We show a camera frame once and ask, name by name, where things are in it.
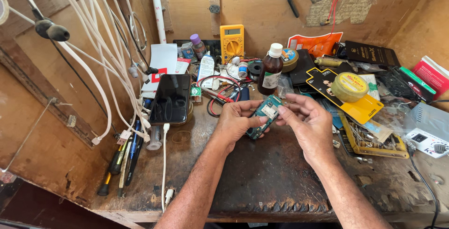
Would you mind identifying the black phone pouch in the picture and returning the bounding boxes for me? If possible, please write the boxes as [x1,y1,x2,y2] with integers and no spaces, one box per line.
[289,49,316,86]

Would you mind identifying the green phone circuit board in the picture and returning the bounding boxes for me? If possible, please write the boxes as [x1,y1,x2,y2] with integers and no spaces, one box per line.
[245,95,283,140]

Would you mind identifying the black power cable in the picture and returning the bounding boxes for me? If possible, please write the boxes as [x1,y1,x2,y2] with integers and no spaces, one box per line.
[408,144,440,229]

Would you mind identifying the black solder wire reel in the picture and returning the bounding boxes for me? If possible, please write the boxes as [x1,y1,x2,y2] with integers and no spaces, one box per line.
[247,60,263,81]

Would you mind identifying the wire ring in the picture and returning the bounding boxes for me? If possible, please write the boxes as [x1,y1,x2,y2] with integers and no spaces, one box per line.
[129,11,148,51]

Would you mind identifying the person's right hand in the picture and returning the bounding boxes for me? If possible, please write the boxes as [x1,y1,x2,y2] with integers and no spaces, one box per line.
[275,93,338,166]

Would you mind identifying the white paper with red square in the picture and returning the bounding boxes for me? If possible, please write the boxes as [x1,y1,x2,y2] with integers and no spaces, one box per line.
[141,43,178,99]

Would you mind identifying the green and black box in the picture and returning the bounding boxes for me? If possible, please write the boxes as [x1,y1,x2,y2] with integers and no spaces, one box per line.
[399,66,437,103]

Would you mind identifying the black tweezers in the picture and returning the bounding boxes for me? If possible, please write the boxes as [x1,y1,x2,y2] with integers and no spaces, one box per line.
[125,141,144,187]

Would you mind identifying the yellow tray of small tools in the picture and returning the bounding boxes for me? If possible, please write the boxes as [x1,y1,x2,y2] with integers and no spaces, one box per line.
[338,115,410,159]

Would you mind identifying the yellow and black screwdriver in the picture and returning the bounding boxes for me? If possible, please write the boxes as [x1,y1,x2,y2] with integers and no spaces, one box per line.
[97,144,122,197]

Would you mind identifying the tan rubber band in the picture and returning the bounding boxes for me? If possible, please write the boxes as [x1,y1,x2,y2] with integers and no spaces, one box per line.
[171,130,192,144]

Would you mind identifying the brass metal tool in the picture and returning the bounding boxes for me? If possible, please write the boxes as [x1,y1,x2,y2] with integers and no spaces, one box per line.
[314,57,347,68]

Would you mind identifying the black earphones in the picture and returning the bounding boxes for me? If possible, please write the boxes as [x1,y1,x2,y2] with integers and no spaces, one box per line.
[34,18,71,42]

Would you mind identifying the green and black screwdriver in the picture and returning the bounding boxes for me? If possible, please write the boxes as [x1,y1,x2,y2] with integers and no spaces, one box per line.
[108,139,129,176]

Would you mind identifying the clear plastic syringe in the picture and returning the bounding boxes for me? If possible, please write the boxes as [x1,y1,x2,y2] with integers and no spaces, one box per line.
[146,125,163,151]

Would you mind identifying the black plastic bag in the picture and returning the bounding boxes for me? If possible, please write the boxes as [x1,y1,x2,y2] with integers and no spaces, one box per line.
[376,67,419,102]

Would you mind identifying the blue pen tool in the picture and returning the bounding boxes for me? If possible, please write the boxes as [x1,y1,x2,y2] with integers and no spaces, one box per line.
[129,120,141,160]

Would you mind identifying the white soldering station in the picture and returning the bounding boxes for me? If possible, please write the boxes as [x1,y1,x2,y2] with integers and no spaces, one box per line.
[404,102,449,159]

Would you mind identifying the yellow and black packaging card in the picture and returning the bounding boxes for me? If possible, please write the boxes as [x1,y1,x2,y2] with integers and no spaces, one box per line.
[305,67,384,125]

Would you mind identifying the black flat box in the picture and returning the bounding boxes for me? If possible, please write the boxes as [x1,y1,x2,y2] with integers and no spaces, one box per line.
[345,40,401,67]

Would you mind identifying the black smartphone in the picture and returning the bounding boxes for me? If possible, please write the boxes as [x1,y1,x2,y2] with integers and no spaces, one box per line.
[148,74,192,125]

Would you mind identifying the clear plastic bag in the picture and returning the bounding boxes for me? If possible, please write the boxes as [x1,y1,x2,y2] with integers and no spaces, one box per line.
[277,74,295,99]

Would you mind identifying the white glue tube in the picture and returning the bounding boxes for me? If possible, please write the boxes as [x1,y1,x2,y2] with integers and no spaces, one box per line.
[197,54,215,89]

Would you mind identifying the person's left hand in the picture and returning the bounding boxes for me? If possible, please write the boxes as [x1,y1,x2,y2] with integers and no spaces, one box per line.
[215,99,271,154]

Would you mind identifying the red and black probe leads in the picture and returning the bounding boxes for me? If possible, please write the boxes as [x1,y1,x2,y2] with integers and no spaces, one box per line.
[196,75,243,118]

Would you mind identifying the blue printed packet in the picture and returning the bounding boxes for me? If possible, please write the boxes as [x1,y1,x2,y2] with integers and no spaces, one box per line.
[180,42,199,64]

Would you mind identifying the small bottle with purple cap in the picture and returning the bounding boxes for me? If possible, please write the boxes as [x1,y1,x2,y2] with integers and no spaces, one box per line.
[190,34,208,61]

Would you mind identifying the brown bottle with white cap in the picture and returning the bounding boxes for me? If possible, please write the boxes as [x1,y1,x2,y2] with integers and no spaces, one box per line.
[257,43,284,96]

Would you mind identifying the red and white box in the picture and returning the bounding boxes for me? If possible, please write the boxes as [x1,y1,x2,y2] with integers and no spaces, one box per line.
[411,55,449,100]

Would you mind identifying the white charging cable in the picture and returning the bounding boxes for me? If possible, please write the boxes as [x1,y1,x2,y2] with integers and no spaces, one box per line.
[161,123,175,213]

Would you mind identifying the yellow solder paste tin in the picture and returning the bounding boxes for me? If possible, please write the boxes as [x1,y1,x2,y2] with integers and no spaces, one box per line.
[331,72,369,103]

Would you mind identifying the yellow digital multimeter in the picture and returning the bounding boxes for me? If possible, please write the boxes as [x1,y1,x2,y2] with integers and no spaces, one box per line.
[220,24,245,64]

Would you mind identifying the thin metal rod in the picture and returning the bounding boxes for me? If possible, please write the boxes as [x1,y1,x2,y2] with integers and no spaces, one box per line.
[1,97,57,173]

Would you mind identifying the white printed tube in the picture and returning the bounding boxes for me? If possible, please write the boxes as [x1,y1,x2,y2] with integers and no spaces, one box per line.
[150,0,167,44]

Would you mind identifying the tape roll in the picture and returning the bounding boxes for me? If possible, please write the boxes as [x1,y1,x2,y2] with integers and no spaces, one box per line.
[0,0,10,26]

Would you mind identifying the round gold tin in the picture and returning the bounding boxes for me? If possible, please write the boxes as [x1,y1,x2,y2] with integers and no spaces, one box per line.
[281,48,300,73]

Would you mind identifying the orange packet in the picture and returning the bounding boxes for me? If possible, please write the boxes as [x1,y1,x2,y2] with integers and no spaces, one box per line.
[287,32,344,58]

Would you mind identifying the bundle of white hanging cables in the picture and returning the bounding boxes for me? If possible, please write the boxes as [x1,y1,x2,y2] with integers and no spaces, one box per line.
[11,0,152,146]

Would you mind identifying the red wire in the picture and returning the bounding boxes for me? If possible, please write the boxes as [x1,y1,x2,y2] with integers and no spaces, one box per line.
[319,0,352,26]

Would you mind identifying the grey metal tool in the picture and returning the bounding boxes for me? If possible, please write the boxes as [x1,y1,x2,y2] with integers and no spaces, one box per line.
[117,141,132,198]

